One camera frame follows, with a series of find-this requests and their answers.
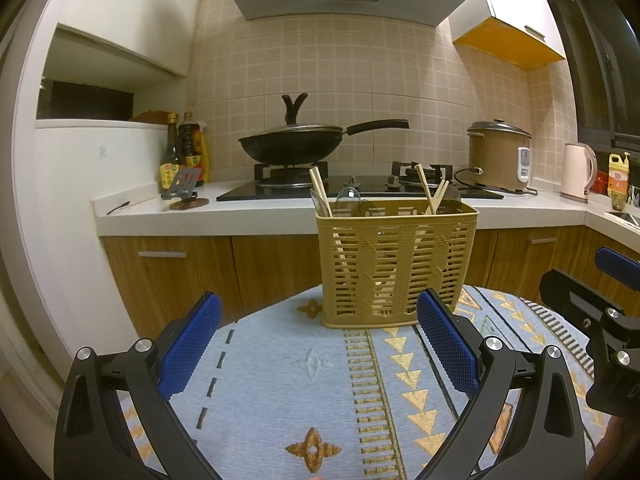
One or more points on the brown rice cooker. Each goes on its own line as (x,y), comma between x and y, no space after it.
(500,157)

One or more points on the red label sauce bottle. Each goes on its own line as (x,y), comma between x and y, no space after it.
(191,144)

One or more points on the dark window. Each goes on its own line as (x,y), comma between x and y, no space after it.
(602,51)

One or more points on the black gas stove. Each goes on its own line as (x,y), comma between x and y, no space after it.
(282,183)

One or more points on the pink electric kettle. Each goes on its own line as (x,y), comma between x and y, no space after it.
(579,172)

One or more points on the kitchen sink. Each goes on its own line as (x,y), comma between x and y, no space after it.
(626,218)

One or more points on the dark soy sauce bottle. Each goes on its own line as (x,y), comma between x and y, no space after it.
(170,162)

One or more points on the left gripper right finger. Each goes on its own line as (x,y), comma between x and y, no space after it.
(544,439)

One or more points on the black phone stand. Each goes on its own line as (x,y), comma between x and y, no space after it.
(182,194)

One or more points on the yellow oil bottle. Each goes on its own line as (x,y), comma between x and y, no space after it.
(618,176)

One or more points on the yellow bottle behind sauces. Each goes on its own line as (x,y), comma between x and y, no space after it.
(204,152)

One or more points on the patterned blue table mat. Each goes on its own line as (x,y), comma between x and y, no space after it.
(278,395)

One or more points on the white orange wall cabinet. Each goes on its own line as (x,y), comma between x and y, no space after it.
(521,32)

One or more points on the clear spoon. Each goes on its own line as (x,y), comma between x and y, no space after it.
(347,203)

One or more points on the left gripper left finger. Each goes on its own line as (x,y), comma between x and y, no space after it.
(92,439)

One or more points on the black wok pan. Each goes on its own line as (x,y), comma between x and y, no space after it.
(295,144)

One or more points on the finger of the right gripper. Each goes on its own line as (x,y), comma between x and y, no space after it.
(616,264)
(584,308)

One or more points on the single wooden chopstick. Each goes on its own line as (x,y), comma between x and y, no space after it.
(426,188)

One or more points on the short wooden chopstick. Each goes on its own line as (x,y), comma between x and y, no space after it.
(439,195)

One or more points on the beige slotted utensil basket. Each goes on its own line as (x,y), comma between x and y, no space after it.
(394,254)

